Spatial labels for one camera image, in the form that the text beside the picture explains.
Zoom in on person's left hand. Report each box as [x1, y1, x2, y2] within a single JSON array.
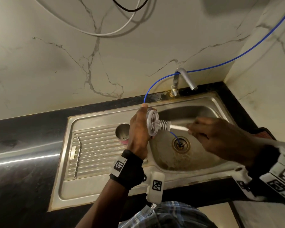
[[127, 103, 155, 162]]

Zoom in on person's right hand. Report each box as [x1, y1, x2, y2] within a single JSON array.
[[186, 117, 262, 168]]

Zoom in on pink steel tumbler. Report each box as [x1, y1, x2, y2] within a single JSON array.
[[115, 123, 131, 146]]

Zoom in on clear plastic lid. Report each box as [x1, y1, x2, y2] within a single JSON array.
[[146, 107, 160, 137]]

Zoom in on white bottle brush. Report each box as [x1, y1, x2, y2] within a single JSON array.
[[156, 119, 190, 133]]

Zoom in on bent metal straw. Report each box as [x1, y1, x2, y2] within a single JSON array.
[[74, 136, 83, 177]]

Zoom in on person's left forearm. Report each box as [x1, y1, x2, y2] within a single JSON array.
[[75, 181, 130, 228]]

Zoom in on black left wrist band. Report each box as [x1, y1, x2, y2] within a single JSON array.
[[109, 149, 144, 190]]

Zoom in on black wrist band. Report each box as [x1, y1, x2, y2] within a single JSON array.
[[236, 139, 285, 203], [109, 149, 144, 190]]

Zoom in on black right wrist band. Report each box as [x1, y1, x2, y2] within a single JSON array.
[[236, 139, 285, 203]]

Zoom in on metal faucet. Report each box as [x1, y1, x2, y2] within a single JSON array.
[[169, 67, 198, 98]]

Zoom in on stainless steel sink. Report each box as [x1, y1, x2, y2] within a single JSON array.
[[48, 91, 250, 212]]

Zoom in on blue plaid clothing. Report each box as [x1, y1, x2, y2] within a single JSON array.
[[118, 201, 217, 228]]

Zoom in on thin blue tube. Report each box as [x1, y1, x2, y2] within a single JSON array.
[[143, 2, 285, 148]]

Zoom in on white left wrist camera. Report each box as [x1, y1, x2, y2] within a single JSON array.
[[144, 171, 165, 204]]

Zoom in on black hanging cable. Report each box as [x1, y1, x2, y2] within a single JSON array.
[[110, 0, 150, 12]]

